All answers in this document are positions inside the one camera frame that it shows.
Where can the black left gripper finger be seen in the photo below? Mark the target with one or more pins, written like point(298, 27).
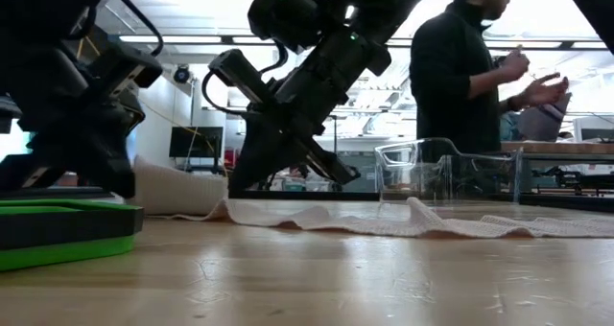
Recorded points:
point(127, 139)
point(96, 168)

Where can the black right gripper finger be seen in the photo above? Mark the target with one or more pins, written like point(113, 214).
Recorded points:
point(249, 153)
point(278, 160)

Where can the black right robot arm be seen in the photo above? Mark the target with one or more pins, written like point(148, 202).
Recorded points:
point(297, 14)

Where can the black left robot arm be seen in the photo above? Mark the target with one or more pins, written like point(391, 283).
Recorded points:
point(43, 5)

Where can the red object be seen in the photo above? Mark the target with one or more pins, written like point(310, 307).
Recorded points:
point(230, 160)

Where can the black computer monitor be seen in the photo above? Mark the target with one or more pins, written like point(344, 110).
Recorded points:
point(196, 143)

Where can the green and black square tray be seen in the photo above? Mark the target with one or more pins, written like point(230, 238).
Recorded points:
point(57, 230)

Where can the ceiling light strip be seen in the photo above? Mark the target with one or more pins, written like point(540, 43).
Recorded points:
point(192, 39)
point(590, 44)
point(249, 40)

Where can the person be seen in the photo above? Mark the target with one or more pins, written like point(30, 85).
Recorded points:
point(451, 76)

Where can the clear plastic bin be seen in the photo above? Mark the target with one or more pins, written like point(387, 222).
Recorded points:
point(448, 187)

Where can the grey cloth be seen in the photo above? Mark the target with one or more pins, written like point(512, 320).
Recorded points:
point(542, 122)

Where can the workbench with wooden top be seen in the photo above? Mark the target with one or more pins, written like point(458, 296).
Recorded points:
point(566, 147)

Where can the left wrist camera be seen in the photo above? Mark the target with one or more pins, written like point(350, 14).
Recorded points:
point(129, 69)

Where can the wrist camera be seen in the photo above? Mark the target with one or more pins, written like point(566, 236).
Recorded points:
point(129, 69)
point(235, 69)

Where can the round black ceiling camera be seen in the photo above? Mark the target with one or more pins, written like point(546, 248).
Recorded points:
point(182, 75)

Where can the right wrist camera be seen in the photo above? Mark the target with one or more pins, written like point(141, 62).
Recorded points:
point(235, 69)

